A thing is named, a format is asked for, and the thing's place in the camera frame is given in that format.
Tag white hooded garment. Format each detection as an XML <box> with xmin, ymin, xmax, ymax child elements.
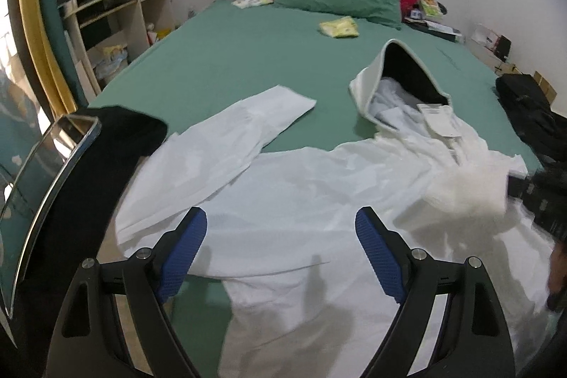
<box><xmin>115</xmin><ymin>40</ymin><xmax>551</xmax><ymax>377</ymax></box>

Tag black clothes pile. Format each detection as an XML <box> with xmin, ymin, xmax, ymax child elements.
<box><xmin>495</xmin><ymin>74</ymin><xmax>566</xmax><ymax>169</ymax></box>

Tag black garment under tablet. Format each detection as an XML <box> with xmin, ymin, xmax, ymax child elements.
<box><xmin>10</xmin><ymin>106</ymin><xmax>168</xmax><ymax>360</ymax></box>

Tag white bedside box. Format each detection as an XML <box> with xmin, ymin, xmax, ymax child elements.
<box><xmin>465</xmin><ymin>23</ymin><xmax>514</xmax><ymax>75</ymax></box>

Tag books and items stack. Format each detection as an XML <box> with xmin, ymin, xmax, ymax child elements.
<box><xmin>403</xmin><ymin>0</ymin><xmax>464</xmax><ymax>43</ymax></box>

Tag yellow packet on bed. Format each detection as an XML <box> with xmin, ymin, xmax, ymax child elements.
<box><xmin>319</xmin><ymin>16</ymin><xmax>359</xmax><ymax>38</ymax></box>

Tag beige wooden desk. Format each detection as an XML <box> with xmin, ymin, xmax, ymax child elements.
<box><xmin>61</xmin><ymin>0</ymin><xmax>176</xmax><ymax>102</ymax></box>

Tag green bed sheet mattress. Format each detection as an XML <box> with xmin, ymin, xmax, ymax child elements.
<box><xmin>87</xmin><ymin>0</ymin><xmax>544</xmax><ymax>378</ymax></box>

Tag white printed packet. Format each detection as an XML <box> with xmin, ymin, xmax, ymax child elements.
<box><xmin>232</xmin><ymin>0</ymin><xmax>274</xmax><ymax>10</ymax></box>

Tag teal and gold curtain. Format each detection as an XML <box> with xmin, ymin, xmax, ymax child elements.
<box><xmin>18</xmin><ymin>0</ymin><xmax>88</xmax><ymax>117</ymax></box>

